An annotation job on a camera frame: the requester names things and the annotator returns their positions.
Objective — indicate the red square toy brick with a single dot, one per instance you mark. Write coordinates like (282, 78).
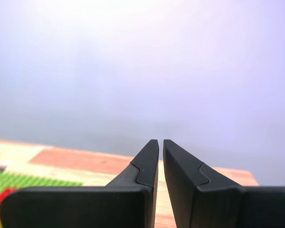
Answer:
(4, 194)

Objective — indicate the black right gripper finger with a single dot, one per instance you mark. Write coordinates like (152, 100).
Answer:
(223, 209)
(80, 209)

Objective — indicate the green studded baseplate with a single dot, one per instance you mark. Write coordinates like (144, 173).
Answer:
(38, 179)

